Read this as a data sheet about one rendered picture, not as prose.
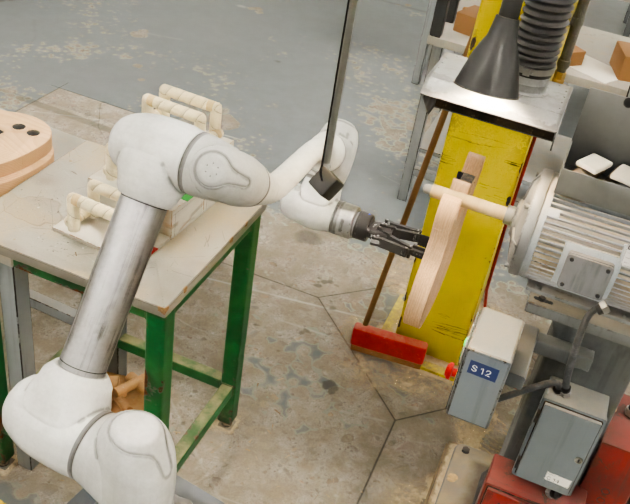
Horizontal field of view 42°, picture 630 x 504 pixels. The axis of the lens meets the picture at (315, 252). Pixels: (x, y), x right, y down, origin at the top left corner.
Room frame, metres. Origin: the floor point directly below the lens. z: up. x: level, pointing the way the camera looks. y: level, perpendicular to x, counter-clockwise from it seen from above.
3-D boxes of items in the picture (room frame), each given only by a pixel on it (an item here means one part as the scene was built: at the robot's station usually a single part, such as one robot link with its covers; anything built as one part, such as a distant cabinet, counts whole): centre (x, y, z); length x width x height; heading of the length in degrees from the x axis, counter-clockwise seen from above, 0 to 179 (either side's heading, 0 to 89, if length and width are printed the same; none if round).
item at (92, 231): (1.76, 0.53, 0.94); 0.27 x 0.15 x 0.01; 71
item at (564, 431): (1.43, -0.65, 0.93); 0.15 x 0.10 x 0.55; 73
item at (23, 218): (1.87, 0.54, 0.55); 0.62 x 0.58 x 0.76; 73
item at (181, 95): (2.09, 0.41, 1.20); 0.20 x 0.03 x 0.03; 70
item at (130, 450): (1.09, 0.29, 0.87); 0.18 x 0.16 x 0.22; 68
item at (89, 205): (1.71, 0.55, 1.04); 0.20 x 0.03 x 0.03; 70
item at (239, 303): (2.03, 0.21, 0.45); 0.05 x 0.05 x 0.90; 73
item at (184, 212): (1.90, 0.48, 0.98); 0.27 x 0.16 x 0.09; 71
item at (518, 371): (1.45, -0.50, 1.02); 0.19 x 0.04 x 0.04; 163
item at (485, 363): (1.39, -0.48, 0.99); 0.24 x 0.21 x 0.26; 73
